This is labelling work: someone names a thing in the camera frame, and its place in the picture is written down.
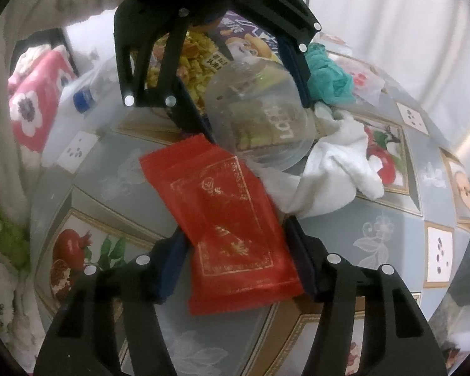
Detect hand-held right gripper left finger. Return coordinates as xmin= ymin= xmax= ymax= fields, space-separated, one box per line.
xmin=33 ymin=229 xmax=191 ymax=376

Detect white curtain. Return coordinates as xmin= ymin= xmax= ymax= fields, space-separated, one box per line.
xmin=298 ymin=0 xmax=470 ymax=157

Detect teal cloth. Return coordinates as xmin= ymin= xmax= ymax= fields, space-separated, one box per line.
xmin=303 ymin=42 xmax=355 ymax=106

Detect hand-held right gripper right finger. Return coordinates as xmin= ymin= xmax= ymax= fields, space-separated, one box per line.
xmin=284 ymin=215 xmax=449 ymax=376

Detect green fuzzy cloth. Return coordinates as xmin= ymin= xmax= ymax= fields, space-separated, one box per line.
xmin=0 ymin=188 xmax=32 ymax=279

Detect pink floral blanket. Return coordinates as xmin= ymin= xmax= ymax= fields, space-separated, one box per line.
xmin=8 ymin=45 xmax=79 ymax=151

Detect red foil packet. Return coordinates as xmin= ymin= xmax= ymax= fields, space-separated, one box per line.
xmin=139 ymin=133 xmax=304 ymax=316

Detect purple yellow snack bag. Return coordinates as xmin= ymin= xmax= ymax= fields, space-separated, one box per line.
xmin=143 ymin=12 xmax=286 ymax=122

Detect clear bottle with blue cap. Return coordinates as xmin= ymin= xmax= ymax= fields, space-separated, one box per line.
xmin=57 ymin=57 xmax=120 ymax=126

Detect clear plastic jar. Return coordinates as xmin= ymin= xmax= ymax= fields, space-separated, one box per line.
xmin=204 ymin=60 xmax=318 ymax=171

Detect white cloth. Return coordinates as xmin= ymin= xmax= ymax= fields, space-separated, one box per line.
xmin=258 ymin=104 xmax=386 ymax=218

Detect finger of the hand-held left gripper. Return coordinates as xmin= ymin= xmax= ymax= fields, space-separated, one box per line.
xmin=235 ymin=0 xmax=322 ymax=108
xmin=113 ymin=0 xmax=216 ymax=145

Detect small clear packet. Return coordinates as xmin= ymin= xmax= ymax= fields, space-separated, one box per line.
xmin=350 ymin=68 xmax=386 ymax=104

